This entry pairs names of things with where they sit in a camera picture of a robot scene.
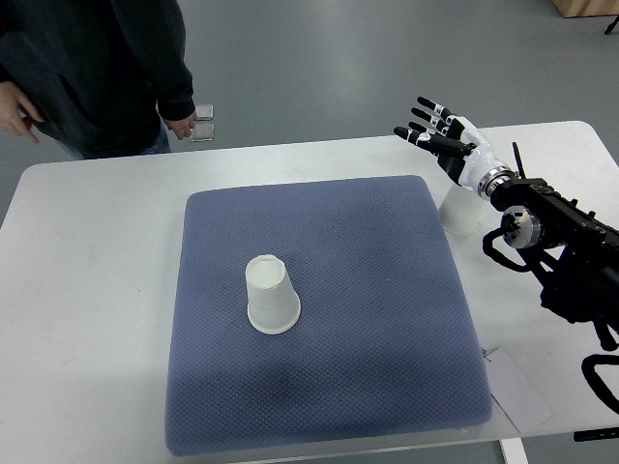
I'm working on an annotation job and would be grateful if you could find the white paper tag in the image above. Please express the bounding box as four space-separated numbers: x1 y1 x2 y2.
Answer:
484 348 552 433

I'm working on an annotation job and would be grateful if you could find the blue textured cushion pad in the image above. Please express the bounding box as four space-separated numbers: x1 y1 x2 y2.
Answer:
165 175 492 456

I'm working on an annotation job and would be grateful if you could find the metal floor plate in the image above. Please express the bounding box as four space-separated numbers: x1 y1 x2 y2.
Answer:
190 123 215 142
195 103 214 121

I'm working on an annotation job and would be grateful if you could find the upper metal floor plate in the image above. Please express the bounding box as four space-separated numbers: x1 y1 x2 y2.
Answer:
195 103 214 121

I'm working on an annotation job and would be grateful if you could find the white paper cup on cushion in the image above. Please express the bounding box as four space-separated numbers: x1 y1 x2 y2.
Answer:
245 254 301 334

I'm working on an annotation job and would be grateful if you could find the person in dark hoodie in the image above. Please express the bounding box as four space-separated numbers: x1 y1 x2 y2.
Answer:
1 1 195 160

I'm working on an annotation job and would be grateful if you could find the person's right hand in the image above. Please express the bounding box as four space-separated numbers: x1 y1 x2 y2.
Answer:
0 81 44 145

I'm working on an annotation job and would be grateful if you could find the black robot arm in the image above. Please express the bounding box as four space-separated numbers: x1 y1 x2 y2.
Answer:
394 97 618 412

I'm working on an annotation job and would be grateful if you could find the wooden furniture corner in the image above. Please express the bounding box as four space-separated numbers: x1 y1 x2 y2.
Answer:
552 0 618 18

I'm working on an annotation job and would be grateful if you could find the person's left hand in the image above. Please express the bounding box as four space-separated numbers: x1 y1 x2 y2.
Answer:
163 111 197 140

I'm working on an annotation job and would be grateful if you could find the white paper cup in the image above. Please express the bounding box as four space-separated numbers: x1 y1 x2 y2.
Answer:
438 185 485 236
245 254 301 334

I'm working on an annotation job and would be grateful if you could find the white table leg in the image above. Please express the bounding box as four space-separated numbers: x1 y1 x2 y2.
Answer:
499 438 529 464

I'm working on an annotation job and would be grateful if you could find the lower metal floor plate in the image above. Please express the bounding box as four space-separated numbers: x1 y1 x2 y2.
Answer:
190 123 215 142

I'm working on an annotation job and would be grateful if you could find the black table control panel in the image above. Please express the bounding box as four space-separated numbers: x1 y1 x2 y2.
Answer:
573 427 619 443

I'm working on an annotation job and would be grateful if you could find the black tripod leg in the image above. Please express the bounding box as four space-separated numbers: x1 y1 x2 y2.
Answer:
604 15 619 35

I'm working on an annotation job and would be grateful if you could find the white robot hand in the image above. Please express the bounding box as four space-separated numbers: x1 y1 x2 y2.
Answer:
394 96 513 193

